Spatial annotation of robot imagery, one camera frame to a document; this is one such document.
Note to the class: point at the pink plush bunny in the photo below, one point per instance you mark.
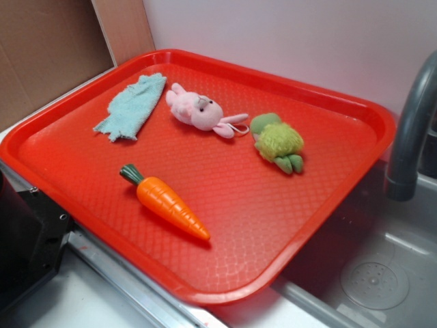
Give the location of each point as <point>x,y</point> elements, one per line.
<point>203,113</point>

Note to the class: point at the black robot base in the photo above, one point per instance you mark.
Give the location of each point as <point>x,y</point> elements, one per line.
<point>34,232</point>

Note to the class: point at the orange plastic carrot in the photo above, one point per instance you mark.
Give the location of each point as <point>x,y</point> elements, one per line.
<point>158,197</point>

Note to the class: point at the grey toy faucet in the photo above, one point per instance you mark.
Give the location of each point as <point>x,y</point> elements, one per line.
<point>414,147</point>

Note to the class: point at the light blue cloth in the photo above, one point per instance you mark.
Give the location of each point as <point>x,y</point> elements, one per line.
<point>130,109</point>

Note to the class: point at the red plastic tray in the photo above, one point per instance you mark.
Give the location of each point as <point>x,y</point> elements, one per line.
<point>257,216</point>

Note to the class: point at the green plush animal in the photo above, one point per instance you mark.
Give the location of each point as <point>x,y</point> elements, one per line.
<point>277,142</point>

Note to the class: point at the grey toy sink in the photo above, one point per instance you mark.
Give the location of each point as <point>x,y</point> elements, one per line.
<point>371,264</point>

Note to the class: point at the brown cardboard panel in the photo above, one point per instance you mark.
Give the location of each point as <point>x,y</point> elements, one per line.
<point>48,48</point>

